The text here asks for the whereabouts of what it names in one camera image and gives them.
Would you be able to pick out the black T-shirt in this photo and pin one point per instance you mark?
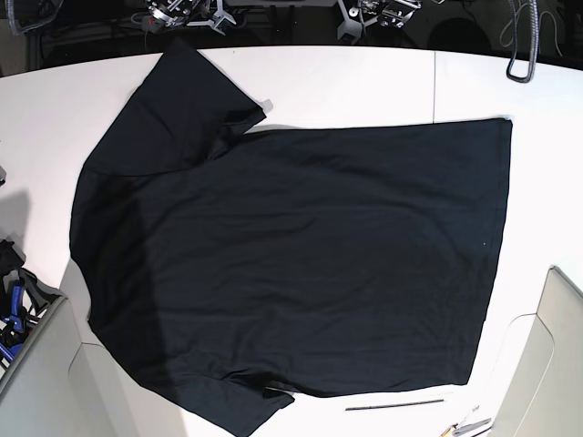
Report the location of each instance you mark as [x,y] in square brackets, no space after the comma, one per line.
[229,269]

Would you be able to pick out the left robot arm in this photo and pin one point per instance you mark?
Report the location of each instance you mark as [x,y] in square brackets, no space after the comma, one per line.
[359,15]

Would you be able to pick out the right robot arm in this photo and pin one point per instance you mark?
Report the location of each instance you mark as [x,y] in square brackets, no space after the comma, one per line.
[170,15]

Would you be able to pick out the grey tool with orange tip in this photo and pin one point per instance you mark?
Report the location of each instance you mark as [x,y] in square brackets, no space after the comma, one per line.
[457,429]

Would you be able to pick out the blue and black clamps pile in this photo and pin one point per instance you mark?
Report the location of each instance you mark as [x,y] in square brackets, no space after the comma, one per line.
[23,303]

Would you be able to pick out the left grey chair panel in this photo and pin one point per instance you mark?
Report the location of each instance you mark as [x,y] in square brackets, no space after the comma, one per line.
[60,386]

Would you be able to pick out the grey chair panel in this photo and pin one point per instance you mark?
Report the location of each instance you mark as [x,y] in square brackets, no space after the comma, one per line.
[60,386]
[530,380]

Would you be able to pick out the right grey chair panel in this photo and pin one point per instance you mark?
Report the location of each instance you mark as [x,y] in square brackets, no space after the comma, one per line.
[530,380]

